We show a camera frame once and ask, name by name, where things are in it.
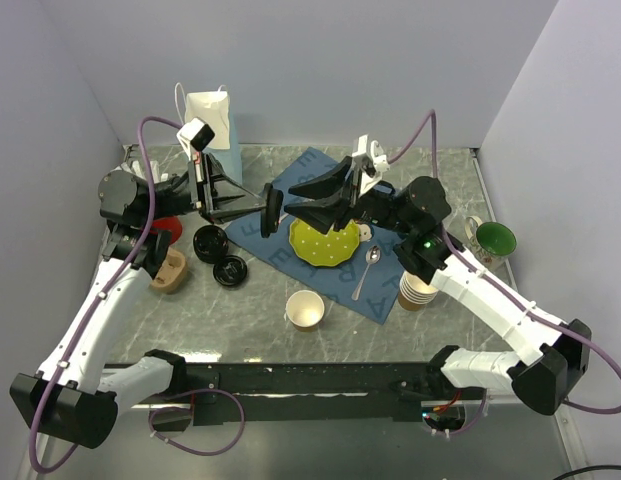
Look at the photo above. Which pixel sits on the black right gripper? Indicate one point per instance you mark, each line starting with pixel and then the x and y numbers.
pixel 329 206

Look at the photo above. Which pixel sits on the blue white paper bag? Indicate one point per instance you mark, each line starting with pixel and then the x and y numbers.
pixel 214 108

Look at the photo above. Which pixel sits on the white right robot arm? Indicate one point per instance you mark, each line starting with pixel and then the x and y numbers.
pixel 547 356

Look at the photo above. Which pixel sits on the floral cream mug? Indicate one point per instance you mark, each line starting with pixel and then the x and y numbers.
pixel 490 242

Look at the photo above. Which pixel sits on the brown paper cup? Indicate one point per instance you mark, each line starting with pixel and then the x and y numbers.
pixel 304 310

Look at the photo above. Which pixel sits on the blue letter print cloth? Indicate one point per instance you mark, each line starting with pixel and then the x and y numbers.
pixel 355 267

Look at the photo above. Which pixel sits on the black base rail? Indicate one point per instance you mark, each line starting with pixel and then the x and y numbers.
pixel 325 391

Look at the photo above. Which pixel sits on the silver spoon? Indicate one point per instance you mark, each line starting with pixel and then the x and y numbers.
pixel 372 256

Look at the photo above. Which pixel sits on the black cup lid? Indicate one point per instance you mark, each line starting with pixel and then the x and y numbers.
pixel 270 214

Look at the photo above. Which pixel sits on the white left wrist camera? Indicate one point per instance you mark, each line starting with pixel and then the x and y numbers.
pixel 195 135

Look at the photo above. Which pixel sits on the red straw holder cup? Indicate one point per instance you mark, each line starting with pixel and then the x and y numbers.
pixel 167 230

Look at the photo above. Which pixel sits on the stack of brown paper cups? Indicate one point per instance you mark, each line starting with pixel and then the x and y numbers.
pixel 414 293

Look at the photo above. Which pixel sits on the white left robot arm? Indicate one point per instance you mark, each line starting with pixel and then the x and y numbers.
pixel 68 398

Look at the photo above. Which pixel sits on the brown pulp cup carrier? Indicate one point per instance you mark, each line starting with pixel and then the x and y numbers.
pixel 171 274

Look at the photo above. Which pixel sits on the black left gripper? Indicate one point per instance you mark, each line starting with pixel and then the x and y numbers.
pixel 220 198

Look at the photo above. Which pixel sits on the stack of black lids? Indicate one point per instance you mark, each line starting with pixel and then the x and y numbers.
pixel 210 244

